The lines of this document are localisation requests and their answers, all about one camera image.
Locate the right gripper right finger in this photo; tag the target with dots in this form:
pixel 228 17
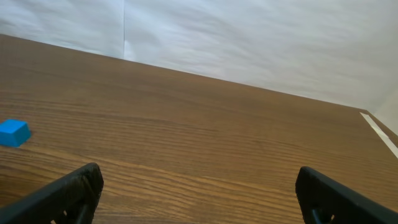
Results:
pixel 335 202

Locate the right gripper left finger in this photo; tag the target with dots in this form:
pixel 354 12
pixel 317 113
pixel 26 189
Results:
pixel 62 199

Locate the blue cube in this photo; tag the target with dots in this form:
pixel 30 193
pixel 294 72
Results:
pixel 12 133

